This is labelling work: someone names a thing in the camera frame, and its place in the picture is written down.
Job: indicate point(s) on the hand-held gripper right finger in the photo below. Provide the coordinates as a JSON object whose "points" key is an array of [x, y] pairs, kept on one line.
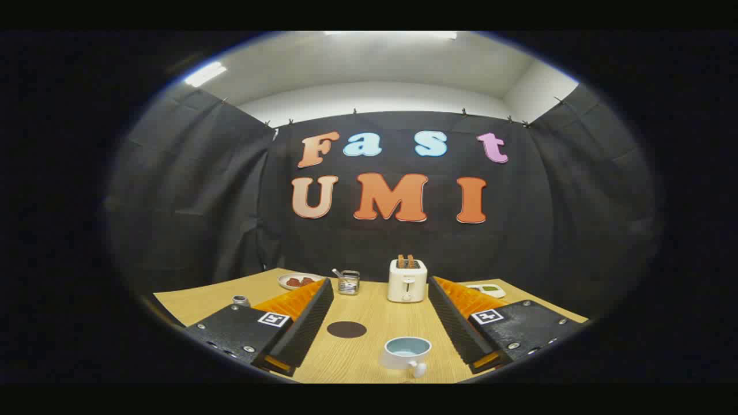
{"points": [[455, 323]]}

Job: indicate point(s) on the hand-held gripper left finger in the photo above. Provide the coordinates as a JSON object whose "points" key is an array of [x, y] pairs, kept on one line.
{"points": [[311, 317]]}

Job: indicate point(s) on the dark round coaster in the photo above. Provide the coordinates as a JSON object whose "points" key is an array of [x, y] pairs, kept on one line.
{"points": [[346, 329]]}

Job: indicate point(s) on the white cup with blue inside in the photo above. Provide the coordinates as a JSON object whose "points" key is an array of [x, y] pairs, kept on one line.
{"points": [[406, 353]]}

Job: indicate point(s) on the silver bottle with pink label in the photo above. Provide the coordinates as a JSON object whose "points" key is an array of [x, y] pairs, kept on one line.
{"points": [[241, 300]]}

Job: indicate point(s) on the red food pieces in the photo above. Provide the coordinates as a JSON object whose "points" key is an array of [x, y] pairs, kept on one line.
{"points": [[300, 282]]}

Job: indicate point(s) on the white plate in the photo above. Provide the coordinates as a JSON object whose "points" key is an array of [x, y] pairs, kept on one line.
{"points": [[287, 283]]}

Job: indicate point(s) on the small white tray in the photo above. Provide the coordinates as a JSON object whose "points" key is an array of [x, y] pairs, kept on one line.
{"points": [[497, 293]]}

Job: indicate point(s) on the wooden table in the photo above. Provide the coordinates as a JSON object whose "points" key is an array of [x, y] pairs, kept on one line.
{"points": [[369, 305]]}

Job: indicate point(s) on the cream toaster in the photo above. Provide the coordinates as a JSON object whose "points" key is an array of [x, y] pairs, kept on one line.
{"points": [[407, 283]]}

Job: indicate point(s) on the black backdrop cloth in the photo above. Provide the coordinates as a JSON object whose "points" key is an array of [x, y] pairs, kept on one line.
{"points": [[202, 202]]}

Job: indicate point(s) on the small ceiling light panel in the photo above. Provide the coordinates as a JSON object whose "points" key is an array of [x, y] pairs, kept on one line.
{"points": [[204, 74]]}

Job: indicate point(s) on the wide ceiling light panel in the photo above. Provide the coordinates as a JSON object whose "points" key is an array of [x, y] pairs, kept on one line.
{"points": [[392, 34]]}

